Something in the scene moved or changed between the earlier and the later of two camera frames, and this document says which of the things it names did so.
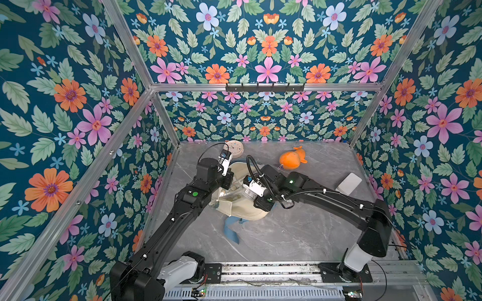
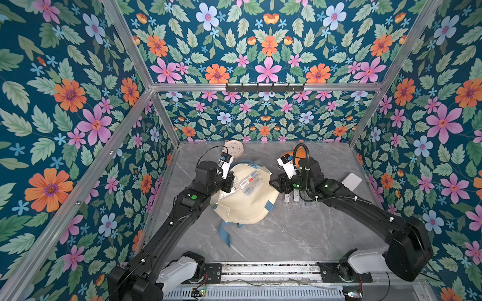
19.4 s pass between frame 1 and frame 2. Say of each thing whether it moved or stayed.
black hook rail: stayed
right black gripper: moved
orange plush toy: stayed
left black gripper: stayed
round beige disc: stayed
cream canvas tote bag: moved
